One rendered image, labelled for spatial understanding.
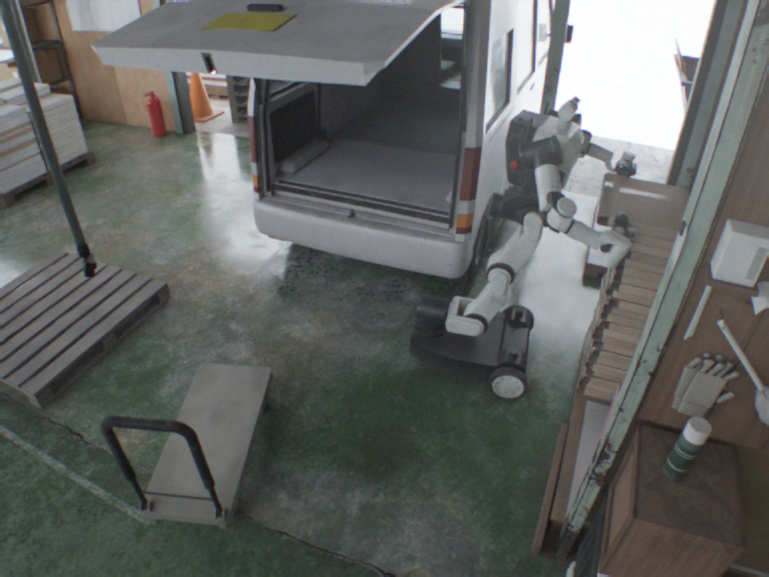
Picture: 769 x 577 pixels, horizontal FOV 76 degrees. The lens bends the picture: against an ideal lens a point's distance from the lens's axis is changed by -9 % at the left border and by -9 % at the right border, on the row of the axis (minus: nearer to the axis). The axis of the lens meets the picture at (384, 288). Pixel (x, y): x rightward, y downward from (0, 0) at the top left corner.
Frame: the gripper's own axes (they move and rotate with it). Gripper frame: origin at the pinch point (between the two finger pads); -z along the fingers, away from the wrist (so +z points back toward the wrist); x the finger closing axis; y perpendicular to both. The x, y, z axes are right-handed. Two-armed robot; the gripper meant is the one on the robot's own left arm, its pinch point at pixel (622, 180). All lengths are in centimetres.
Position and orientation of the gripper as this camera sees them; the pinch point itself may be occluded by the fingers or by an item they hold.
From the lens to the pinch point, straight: 276.4
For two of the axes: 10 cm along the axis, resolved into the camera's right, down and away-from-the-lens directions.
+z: 3.9, -5.5, 7.4
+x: 0.0, 8.0, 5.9
